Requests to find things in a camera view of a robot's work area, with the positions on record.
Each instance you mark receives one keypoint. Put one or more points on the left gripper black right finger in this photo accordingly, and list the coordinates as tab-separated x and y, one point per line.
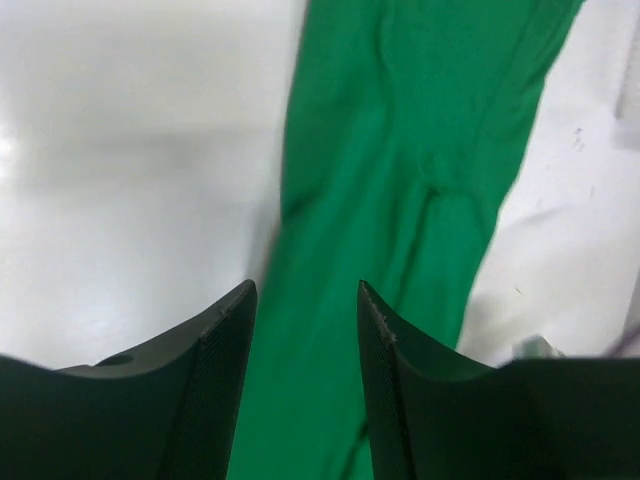
433	413

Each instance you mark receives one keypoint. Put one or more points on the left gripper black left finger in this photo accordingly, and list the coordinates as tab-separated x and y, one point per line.
164	409

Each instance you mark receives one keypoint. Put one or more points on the green t shirt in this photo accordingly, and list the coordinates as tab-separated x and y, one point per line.
406	127

